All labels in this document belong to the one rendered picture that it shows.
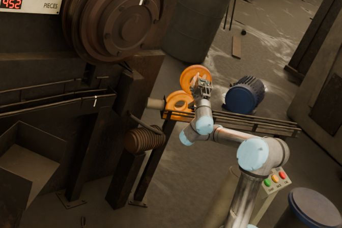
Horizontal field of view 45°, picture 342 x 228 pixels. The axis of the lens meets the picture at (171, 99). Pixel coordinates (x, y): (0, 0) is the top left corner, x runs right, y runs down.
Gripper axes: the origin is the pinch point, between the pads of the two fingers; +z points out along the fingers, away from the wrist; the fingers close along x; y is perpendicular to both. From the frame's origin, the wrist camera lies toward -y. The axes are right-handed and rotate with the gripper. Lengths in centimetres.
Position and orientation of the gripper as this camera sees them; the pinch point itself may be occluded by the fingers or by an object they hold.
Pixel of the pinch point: (197, 77)
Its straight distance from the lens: 201.2
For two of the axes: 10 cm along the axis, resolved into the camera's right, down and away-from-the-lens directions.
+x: -9.4, -2.2, -2.7
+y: 3.5, -6.6, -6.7
